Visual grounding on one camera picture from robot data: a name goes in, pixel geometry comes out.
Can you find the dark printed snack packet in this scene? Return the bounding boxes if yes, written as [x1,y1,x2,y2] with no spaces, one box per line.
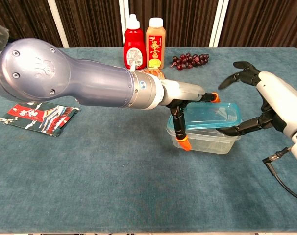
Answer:
[0,100,81,137]

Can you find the orange juice bottle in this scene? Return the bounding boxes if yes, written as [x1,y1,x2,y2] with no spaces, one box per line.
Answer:
[146,17,166,70]

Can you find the red ketchup bottle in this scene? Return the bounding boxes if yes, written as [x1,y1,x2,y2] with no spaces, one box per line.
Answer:
[123,14,147,71]

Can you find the teal table cloth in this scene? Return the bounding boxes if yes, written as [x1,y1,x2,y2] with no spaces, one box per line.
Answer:
[0,47,297,233]

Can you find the blue container lid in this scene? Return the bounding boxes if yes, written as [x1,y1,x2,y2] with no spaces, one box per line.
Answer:
[181,102,243,130]

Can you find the dark red grape bunch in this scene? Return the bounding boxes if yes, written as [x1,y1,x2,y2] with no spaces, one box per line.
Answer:
[170,52,210,71]

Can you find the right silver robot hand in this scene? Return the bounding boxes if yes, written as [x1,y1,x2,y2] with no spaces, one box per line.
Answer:
[217,61,297,142]

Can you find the right hand cable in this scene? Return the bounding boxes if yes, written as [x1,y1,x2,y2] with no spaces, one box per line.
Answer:
[262,146,297,205]

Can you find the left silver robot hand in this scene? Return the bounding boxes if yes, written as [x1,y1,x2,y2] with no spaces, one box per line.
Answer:
[159,78,222,151]

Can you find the orange spouted sauce pouch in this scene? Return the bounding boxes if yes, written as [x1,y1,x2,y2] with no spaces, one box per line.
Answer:
[138,68,168,80]

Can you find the brown white-framed partition screen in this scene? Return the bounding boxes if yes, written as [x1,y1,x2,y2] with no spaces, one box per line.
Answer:
[0,0,297,49]

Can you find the clear container with blue lid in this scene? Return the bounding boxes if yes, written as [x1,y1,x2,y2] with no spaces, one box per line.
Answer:
[166,117,241,155]

